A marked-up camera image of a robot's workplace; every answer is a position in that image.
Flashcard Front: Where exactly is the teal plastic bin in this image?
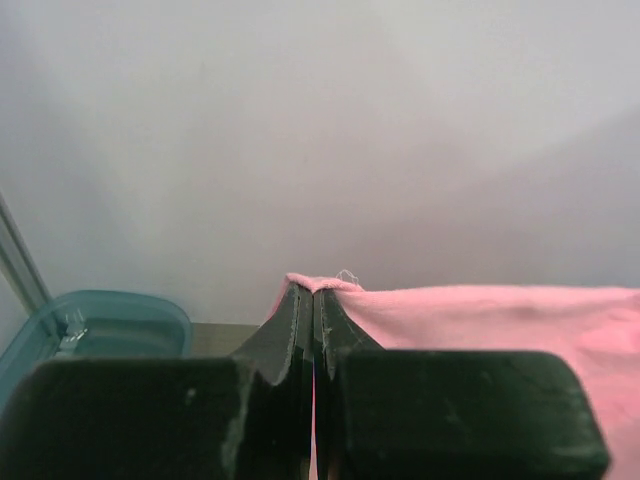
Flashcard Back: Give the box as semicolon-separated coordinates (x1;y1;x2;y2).
1;290;193;405

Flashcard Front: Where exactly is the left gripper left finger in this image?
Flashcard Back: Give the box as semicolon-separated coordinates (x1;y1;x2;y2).
1;285;312;479

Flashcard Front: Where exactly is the pink t shirt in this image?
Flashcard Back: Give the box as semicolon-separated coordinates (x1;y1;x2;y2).
283;273;639;479

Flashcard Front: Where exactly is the left aluminium frame post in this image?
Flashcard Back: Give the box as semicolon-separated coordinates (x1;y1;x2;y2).
1;198;51;313

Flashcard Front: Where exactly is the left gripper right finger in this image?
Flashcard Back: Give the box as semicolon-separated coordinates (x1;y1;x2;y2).
313;290;611;479

